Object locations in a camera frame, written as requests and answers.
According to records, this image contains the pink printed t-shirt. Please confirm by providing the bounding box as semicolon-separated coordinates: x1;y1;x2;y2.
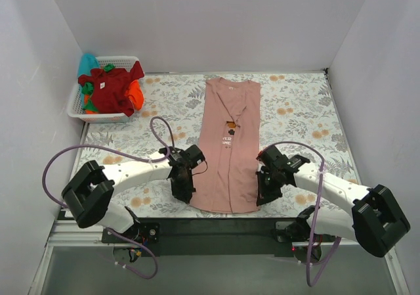
190;78;261;214

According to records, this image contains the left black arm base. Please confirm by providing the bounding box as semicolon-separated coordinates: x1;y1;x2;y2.
101;222;160;264

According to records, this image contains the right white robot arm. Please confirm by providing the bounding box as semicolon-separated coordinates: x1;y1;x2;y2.
257;145;411;258

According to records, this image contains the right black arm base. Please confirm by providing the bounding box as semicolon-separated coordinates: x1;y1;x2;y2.
271;222;323;263

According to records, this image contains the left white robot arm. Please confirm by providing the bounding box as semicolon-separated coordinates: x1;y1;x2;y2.
62;145;205;242

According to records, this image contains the floral table mat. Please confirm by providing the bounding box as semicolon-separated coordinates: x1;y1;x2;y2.
74;73;360;218

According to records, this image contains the orange t-shirt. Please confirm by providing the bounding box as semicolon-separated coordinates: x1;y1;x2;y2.
81;79;144;116

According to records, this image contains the dark red t-shirt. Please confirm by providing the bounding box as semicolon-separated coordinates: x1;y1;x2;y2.
78;61;144;117

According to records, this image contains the white plastic laundry basket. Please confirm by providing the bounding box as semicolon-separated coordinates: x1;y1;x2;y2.
67;56;138;124

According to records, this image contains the teal t-shirt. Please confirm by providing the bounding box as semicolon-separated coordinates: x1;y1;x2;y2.
77;53;100;77

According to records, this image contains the aluminium frame rail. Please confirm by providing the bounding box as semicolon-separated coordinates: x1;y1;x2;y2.
45;219;394;250

